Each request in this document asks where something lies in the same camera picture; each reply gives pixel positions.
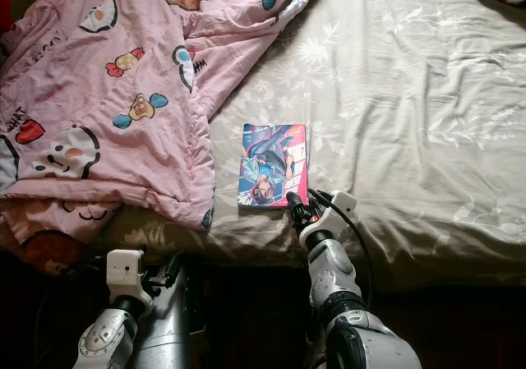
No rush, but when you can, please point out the colourful comic book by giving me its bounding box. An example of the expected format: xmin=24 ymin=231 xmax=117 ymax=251
xmin=238 ymin=122 xmax=308 ymax=211

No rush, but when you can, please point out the beige floral bed sheet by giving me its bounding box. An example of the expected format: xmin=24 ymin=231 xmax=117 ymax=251
xmin=99 ymin=0 xmax=526 ymax=294

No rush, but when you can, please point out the silver robot left leg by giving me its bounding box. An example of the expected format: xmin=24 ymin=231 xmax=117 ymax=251
xmin=131 ymin=283 xmax=202 ymax=369

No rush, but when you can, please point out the pink cartoon print blanket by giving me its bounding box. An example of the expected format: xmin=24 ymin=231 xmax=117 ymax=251
xmin=0 ymin=0 xmax=322 ymax=273

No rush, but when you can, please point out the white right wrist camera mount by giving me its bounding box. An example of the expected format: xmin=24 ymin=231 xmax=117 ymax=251
xmin=316 ymin=190 xmax=359 ymax=234

